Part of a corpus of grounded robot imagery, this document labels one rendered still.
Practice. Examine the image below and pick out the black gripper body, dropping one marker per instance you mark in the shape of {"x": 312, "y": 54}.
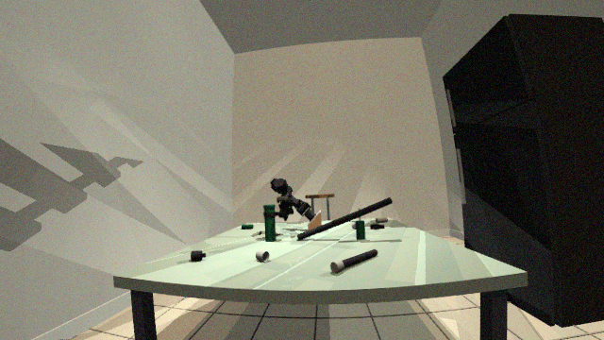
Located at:
{"x": 284, "y": 199}

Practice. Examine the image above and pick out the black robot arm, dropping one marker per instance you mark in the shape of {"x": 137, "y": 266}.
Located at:
{"x": 280, "y": 186}

